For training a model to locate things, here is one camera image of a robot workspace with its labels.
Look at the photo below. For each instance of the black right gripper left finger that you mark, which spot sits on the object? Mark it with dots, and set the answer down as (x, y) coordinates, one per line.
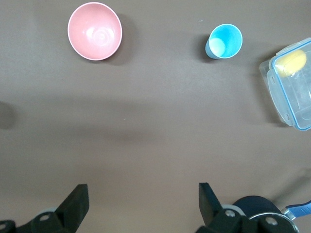
(68, 211)

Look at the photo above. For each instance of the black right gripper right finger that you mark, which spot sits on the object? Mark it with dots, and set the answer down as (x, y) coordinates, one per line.
(213, 213)

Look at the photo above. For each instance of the clear plastic lidded container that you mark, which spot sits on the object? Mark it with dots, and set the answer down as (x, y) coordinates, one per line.
(291, 97)

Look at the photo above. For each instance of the yellow round food piece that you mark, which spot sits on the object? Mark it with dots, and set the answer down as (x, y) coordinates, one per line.
(291, 63)

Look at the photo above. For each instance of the empty blue cup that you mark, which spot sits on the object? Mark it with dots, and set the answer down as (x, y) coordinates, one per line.
(226, 38)

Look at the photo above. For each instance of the pink bowl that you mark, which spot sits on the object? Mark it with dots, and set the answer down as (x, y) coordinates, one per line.
(94, 31)

